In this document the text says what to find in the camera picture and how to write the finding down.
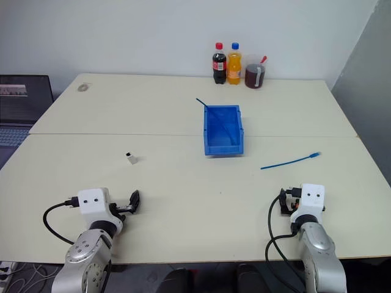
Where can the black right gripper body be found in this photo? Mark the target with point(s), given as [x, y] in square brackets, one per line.
[294, 198]

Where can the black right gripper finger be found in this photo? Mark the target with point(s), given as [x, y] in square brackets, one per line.
[288, 213]
[282, 200]

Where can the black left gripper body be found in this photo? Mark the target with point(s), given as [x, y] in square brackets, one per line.
[120, 209]

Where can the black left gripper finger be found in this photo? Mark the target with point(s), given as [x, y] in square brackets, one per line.
[134, 196]
[136, 208]

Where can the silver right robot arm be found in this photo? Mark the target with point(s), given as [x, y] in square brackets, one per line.
[319, 253]

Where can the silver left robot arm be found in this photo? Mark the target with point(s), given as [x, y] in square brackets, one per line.
[88, 253]

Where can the small white black adapter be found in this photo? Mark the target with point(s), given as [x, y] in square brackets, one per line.
[132, 158]

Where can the blue plastic storage bin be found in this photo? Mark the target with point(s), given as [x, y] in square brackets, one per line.
[224, 143]

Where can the clear cup with dark liquid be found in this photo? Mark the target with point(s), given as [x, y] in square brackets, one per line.
[255, 76]

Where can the white power strip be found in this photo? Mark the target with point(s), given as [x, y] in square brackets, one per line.
[6, 271]

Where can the orange soda bottle blue cap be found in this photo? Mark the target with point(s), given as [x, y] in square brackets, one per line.
[234, 68]

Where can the red stirrer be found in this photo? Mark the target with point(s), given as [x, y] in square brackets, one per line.
[263, 59]

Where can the cola bottle with red cap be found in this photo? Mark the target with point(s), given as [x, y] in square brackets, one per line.
[219, 68]

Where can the dark grey laptop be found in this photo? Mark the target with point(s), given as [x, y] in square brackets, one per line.
[21, 100]

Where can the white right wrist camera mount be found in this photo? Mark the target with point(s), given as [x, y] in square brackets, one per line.
[311, 201]

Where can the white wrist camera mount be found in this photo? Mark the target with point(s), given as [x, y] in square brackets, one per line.
[311, 201]
[91, 207]

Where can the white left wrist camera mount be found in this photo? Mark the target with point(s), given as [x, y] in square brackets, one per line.
[91, 207]

